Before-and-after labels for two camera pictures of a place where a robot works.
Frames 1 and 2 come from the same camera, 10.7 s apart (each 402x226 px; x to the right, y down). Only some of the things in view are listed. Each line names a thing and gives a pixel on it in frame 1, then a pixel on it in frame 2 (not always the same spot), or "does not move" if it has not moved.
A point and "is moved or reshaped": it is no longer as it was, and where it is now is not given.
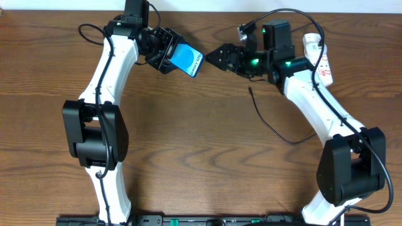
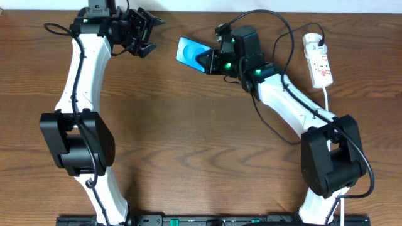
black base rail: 208,220 does not move
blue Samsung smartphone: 187,58 is moved or reshaped
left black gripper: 168,52 -> 139,34
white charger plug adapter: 311,41 does not move
